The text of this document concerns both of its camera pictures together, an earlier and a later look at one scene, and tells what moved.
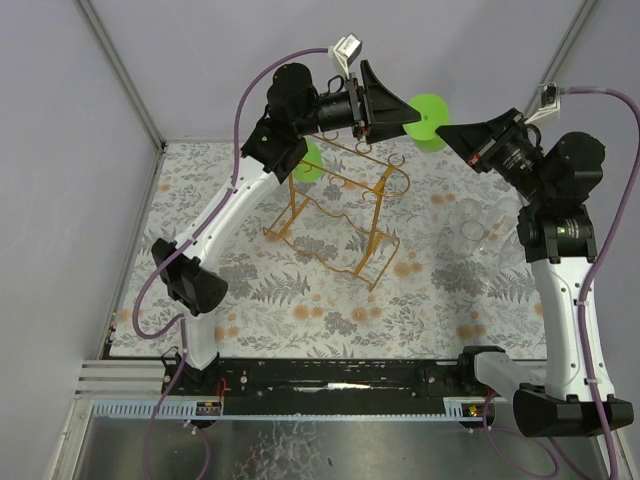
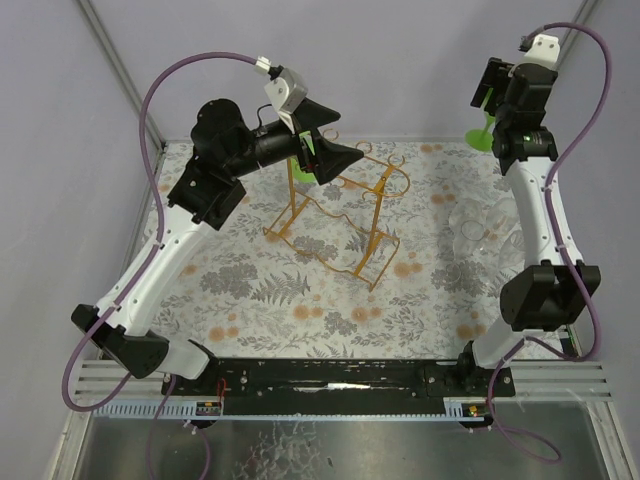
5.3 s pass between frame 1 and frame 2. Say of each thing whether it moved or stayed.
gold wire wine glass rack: stayed
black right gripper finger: moved
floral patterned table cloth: stayed
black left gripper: moved
